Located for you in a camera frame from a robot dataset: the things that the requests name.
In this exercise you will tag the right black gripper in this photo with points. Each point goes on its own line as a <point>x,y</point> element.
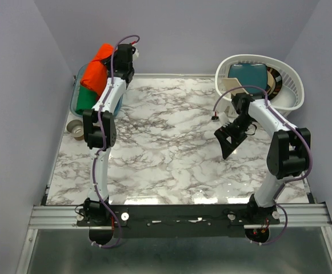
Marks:
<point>222,133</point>

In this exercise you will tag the orange t shirt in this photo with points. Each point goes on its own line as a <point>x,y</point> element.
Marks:
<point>95,76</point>

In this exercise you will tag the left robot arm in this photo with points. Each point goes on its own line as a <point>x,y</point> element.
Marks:
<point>100,136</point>

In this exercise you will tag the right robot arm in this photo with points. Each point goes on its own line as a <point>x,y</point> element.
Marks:
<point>288,156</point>

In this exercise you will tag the tape roll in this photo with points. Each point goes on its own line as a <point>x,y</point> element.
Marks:
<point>75,129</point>

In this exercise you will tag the beige garment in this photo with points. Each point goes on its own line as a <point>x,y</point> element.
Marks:
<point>234,86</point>

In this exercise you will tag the teal folded garment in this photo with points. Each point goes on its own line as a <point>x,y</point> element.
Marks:
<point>250,74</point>

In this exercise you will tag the white laundry basket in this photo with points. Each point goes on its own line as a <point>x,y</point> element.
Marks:
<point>292,94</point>

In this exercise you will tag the rolled blue t shirt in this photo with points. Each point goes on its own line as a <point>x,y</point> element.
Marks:
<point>118,106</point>

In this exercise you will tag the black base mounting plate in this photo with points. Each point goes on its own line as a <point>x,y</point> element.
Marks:
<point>193,220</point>

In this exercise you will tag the rolled green t shirt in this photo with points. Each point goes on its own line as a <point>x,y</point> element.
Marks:
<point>86,100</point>

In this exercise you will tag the clear blue plastic bin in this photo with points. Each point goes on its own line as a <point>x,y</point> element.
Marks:
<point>77,94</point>

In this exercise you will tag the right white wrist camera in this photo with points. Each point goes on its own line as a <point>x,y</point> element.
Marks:
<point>221,118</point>

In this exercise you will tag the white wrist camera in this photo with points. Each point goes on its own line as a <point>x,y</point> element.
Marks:
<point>221,118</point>
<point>135,52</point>

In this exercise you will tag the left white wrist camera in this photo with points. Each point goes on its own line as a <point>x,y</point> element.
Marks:
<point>135,52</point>

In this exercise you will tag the aluminium rail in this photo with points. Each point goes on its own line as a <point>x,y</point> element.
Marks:
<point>292,215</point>

